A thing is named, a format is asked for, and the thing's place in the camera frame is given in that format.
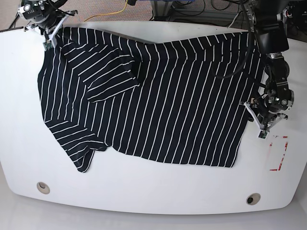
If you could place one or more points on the right table cable grommet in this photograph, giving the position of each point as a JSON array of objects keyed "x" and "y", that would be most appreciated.
[{"x": 253, "y": 199}]

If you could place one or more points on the left table cable grommet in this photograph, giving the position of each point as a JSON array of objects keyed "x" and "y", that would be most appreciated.
[{"x": 43, "y": 188}]

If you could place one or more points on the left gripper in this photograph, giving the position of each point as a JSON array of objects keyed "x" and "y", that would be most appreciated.
[{"x": 262, "y": 116}]

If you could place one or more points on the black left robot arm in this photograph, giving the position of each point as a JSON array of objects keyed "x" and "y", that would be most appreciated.
[{"x": 266, "y": 21}]

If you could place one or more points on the red tape rectangle marking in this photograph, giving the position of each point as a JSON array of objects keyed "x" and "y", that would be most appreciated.
[{"x": 277, "y": 151}]

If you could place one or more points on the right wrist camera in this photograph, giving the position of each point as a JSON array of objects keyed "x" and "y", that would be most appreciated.
[{"x": 49, "y": 44}]

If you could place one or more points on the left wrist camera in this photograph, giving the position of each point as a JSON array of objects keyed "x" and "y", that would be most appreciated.
[{"x": 263, "y": 134}]

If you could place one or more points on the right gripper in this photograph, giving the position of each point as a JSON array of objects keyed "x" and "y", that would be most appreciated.
[{"x": 49, "y": 21}]

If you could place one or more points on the navy white striped t-shirt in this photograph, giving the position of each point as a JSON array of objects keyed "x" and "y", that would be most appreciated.
[{"x": 175, "y": 102}]

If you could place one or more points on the table cable grommet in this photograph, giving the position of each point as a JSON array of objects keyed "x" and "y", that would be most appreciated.
[
  {"x": 253, "y": 199},
  {"x": 43, "y": 188}
]

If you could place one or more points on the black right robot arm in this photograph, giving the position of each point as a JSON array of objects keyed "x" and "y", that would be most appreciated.
[{"x": 40, "y": 4}]

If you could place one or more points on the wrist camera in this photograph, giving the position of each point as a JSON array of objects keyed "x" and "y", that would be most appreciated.
[
  {"x": 49, "y": 44},
  {"x": 263, "y": 134}
]

